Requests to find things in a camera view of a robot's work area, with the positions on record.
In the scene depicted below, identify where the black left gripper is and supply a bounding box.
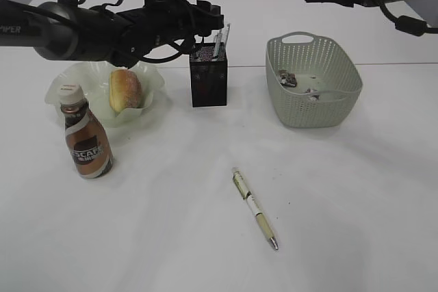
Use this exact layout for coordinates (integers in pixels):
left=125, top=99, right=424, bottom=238
left=116, top=0, right=224, bottom=65

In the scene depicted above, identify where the blue grip ballpoint pen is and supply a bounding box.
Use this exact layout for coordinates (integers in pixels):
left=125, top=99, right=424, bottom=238
left=211, top=29, right=222, bottom=62

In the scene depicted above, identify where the clear plastic ruler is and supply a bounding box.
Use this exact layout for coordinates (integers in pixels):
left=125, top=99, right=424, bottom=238
left=222, top=23, right=231, bottom=48

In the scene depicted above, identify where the sugared bread roll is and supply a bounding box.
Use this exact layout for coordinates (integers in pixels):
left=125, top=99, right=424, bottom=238
left=109, top=69, right=143, bottom=113

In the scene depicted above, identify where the dark paper ball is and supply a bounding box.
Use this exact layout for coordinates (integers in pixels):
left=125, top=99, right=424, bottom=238
left=278, top=70, right=298, bottom=88

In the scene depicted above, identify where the brown Nescafe coffee bottle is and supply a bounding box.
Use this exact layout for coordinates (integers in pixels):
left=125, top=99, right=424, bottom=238
left=57, top=84, right=114, bottom=179

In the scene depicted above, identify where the white paper ball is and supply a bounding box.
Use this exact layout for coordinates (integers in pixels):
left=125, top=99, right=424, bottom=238
left=305, top=88, right=320, bottom=101

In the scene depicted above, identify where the cream grip ballpoint pen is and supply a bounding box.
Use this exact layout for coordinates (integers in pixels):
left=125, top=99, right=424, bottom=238
left=232, top=168, right=279, bottom=251

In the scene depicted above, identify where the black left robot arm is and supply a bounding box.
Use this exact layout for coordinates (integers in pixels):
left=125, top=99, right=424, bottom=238
left=1, top=0, right=224, bottom=68

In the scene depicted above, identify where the black mesh pen holder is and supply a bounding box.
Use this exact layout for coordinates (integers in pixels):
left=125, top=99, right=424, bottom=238
left=189, top=42, right=228, bottom=107

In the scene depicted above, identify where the pale green wavy glass plate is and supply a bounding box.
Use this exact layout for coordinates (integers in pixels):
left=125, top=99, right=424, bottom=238
left=44, top=62, right=164, bottom=128

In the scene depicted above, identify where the pale green plastic basket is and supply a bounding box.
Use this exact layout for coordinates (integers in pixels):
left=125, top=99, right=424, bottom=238
left=266, top=31, right=363, bottom=129

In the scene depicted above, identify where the black cable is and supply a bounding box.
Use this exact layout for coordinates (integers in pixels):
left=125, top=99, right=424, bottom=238
left=140, top=34, right=206, bottom=64

